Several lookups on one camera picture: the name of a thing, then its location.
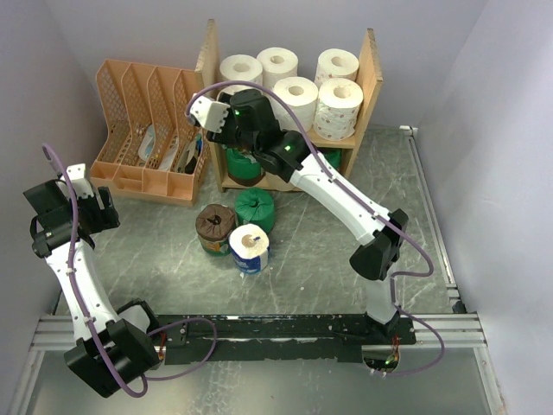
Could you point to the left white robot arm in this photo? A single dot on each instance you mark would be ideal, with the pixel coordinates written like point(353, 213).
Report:
point(112, 346)

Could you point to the green wrapped roll lower right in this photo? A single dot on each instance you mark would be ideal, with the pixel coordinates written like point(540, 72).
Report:
point(333, 156)

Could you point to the green wrapped roll lower left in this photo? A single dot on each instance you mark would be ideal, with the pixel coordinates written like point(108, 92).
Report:
point(243, 169)

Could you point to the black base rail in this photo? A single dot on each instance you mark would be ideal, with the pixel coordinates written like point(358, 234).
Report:
point(341, 337)

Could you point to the floral paper roll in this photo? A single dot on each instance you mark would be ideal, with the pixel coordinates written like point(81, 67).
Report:
point(241, 67)
point(336, 63)

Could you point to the beige roll lower shelf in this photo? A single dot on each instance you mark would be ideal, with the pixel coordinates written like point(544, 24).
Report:
point(276, 183)

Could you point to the floral white roll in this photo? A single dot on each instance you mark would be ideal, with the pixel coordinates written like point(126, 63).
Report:
point(337, 109)

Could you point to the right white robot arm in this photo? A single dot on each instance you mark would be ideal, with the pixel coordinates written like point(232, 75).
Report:
point(377, 230)

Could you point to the items in file organizer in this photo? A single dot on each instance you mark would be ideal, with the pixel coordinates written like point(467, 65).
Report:
point(179, 159)

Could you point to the orange plastic file organizer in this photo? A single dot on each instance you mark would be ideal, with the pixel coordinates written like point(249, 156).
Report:
point(134, 96)

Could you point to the green wrapped roll on table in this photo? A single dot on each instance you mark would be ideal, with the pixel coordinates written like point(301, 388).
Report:
point(256, 206)

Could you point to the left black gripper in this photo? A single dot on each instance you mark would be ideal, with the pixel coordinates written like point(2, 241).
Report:
point(105, 218)

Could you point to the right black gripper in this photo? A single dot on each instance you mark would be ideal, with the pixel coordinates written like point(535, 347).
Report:
point(223, 136)

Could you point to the plain white roll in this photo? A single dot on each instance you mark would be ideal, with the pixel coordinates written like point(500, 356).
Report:
point(301, 95)
point(278, 63)

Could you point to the brown topped wrapped roll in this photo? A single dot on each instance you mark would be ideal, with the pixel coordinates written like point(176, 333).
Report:
point(213, 226)

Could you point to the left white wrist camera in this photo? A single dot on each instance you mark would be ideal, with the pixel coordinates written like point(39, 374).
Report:
point(78, 176)

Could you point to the blue roll front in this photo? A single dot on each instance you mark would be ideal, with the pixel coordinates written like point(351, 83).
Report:
point(227, 92)

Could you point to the blue wrapped roll with stick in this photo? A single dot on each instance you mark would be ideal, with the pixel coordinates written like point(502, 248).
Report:
point(250, 248)

